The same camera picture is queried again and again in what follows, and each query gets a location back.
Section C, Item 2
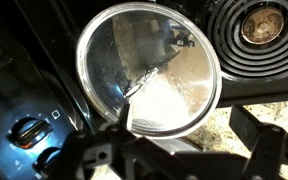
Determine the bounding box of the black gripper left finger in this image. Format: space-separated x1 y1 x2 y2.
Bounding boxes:
47 103 185 180

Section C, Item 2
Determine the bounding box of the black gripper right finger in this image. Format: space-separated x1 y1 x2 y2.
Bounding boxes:
228 104 288 180

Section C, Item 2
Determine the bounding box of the glass lid with steel handle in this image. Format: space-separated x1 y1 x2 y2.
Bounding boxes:
75 1 224 140

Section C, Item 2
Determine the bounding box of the black stove knob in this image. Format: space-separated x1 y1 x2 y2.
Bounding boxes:
6 117 54 150
33 147 64 178

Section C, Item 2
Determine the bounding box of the black coil burner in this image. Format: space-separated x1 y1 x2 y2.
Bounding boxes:
203 0 288 80

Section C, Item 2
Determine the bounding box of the black electric stove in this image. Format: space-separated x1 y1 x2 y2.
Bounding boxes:
0 0 288 180

